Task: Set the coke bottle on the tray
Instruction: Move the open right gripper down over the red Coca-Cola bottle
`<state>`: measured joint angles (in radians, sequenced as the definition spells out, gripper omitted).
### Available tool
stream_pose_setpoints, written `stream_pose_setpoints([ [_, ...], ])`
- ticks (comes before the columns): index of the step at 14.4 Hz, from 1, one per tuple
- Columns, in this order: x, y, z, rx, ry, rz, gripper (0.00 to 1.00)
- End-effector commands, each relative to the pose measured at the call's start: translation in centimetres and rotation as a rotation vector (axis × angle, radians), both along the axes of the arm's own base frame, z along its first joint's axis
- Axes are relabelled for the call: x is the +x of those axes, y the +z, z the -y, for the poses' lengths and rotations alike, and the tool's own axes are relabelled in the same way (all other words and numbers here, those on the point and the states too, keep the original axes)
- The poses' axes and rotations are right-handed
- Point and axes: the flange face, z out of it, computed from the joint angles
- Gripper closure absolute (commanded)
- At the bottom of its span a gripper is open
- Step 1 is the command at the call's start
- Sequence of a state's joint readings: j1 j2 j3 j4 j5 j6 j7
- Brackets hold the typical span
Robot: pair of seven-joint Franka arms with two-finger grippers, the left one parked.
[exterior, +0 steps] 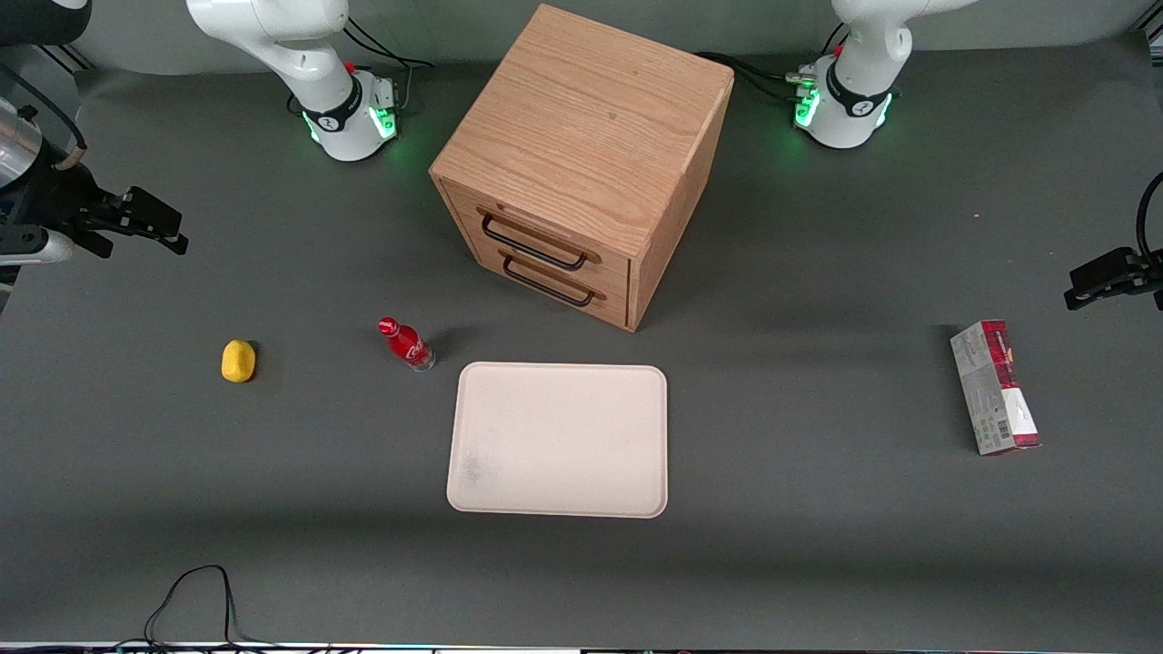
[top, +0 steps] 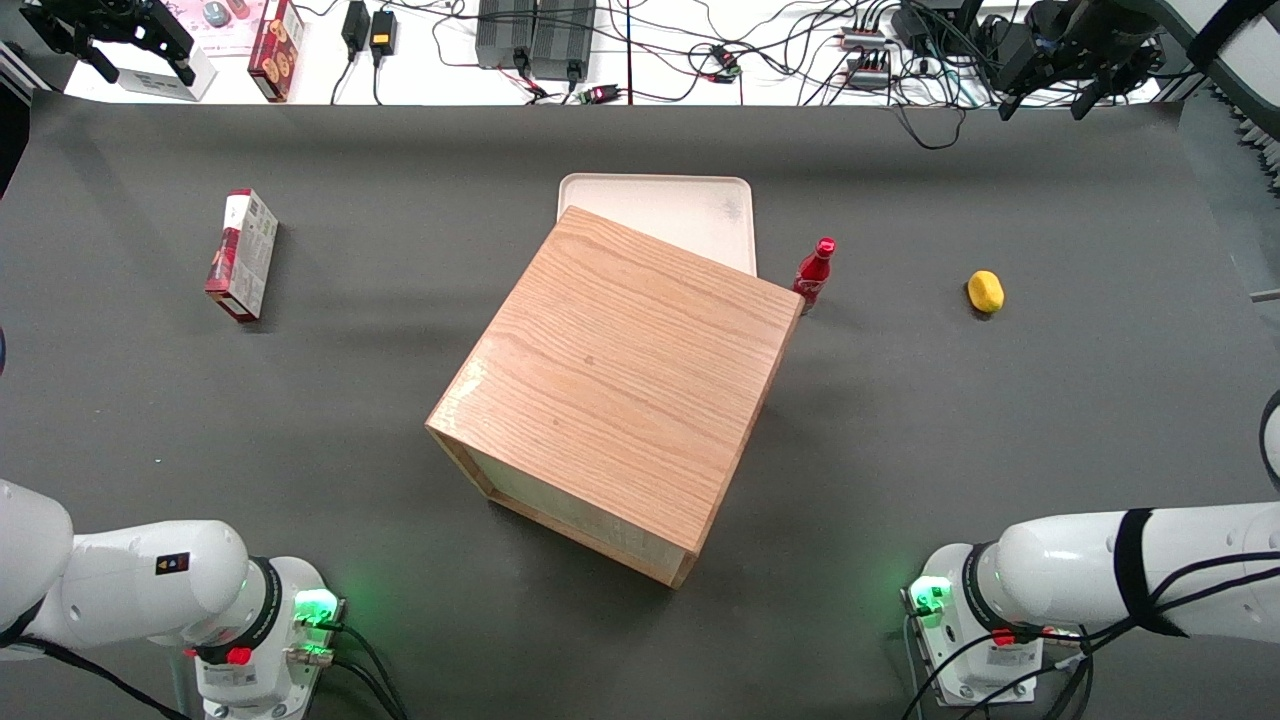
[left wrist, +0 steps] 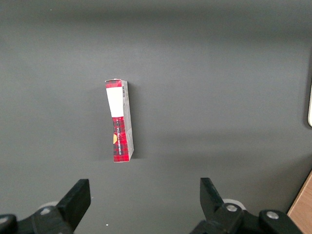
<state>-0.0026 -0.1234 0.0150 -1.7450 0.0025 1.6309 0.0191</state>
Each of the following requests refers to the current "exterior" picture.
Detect black left arm base cables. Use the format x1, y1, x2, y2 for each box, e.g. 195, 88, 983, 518
694, 22, 851, 104

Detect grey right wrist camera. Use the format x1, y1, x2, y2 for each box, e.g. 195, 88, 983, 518
0, 226, 75, 267

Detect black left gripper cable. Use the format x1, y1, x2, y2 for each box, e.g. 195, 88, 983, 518
1136, 171, 1163, 257

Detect wooden drawer cabinet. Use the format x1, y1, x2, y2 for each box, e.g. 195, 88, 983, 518
429, 3, 735, 333

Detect red and grey carton box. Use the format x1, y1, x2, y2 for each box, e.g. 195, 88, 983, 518
949, 319, 1042, 457

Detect yellow lemon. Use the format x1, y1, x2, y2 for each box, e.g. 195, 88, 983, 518
221, 340, 257, 384

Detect long black drawer handle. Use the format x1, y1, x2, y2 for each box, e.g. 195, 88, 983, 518
479, 210, 591, 273

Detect short black drawer handle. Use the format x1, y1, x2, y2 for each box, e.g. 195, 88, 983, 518
501, 253, 597, 308

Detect beige rectangular tray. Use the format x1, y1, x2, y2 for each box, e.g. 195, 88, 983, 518
446, 362, 669, 520

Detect thin black looped cable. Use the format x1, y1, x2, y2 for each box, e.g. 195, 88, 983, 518
109, 564, 301, 653

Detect black right arm base cables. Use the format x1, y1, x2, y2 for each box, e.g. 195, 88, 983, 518
343, 15, 436, 115

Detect red coke bottle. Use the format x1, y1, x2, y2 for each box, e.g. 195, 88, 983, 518
378, 316, 436, 372

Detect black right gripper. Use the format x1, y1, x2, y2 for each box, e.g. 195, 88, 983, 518
0, 163, 190, 259

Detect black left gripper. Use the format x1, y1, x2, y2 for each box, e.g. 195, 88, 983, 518
1064, 247, 1163, 312

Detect black arm base cables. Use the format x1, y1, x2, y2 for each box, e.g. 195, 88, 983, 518
343, 15, 436, 115
694, 22, 851, 104

